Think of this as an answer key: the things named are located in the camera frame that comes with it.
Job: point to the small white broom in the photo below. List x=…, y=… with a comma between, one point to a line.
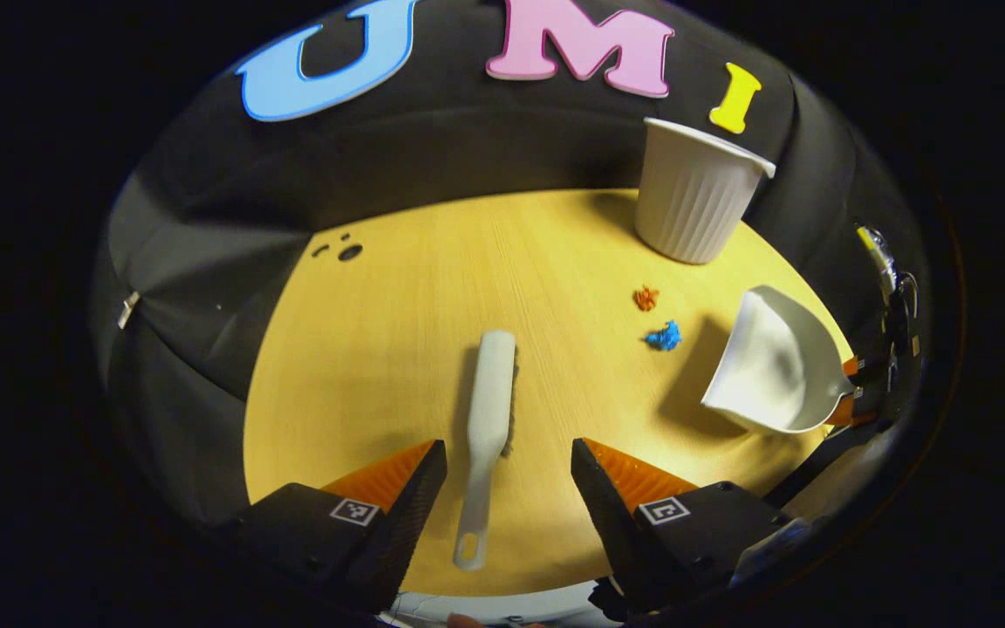
x=489, y=392

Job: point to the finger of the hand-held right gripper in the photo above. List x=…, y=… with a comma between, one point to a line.
x=851, y=412
x=853, y=366

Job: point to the blue paper scrap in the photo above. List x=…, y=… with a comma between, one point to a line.
x=665, y=337

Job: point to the white ribbed garbage bin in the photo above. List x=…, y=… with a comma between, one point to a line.
x=694, y=201

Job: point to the wooden desktop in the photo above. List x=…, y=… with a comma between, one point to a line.
x=380, y=349

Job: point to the orange paper scrap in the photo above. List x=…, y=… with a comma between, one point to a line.
x=646, y=298

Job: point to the white dustpan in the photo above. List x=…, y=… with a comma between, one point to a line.
x=764, y=366

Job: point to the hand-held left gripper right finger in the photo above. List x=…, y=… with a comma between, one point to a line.
x=611, y=523

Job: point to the white cloth clip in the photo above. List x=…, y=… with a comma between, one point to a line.
x=128, y=310

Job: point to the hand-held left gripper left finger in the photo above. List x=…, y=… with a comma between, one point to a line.
x=411, y=523

